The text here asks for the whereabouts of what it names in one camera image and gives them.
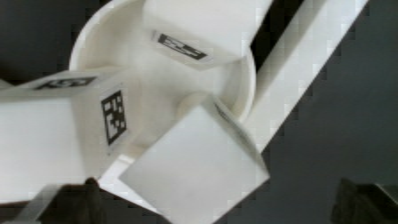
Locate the white stool leg with tag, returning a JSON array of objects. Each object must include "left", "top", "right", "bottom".
[{"left": 143, "top": 0, "right": 274, "bottom": 70}]

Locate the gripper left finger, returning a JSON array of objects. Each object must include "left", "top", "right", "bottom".
[{"left": 0, "top": 177, "right": 109, "bottom": 224}]

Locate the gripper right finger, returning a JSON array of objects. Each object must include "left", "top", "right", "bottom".
[{"left": 331, "top": 178, "right": 398, "bottom": 224}]

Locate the white round stool seat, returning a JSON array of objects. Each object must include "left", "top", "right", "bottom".
[{"left": 68, "top": 0, "right": 260, "bottom": 214}]

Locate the white right fence block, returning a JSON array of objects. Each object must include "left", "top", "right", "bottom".
[{"left": 244, "top": 0, "right": 370, "bottom": 151}]

